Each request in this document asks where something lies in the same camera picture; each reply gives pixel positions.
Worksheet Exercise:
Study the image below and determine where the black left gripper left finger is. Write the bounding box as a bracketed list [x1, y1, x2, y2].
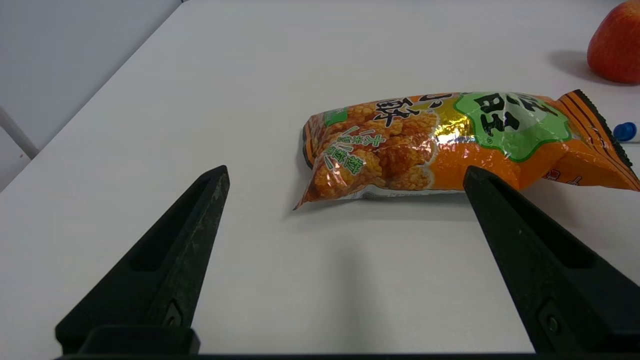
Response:
[55, 165, 231, 353]

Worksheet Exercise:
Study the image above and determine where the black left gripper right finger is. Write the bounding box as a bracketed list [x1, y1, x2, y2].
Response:
[463, 165, 640, 355]

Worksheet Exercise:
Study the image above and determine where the blue white marker pen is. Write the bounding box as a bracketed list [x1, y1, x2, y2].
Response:
[612, 121, 639, 144]

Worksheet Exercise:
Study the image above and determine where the orange snack bag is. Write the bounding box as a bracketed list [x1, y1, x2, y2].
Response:
[293, 89, 640, 211]

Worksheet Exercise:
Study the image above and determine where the red apple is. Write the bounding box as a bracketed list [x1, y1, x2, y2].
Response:
[587, 0, 640, 85]

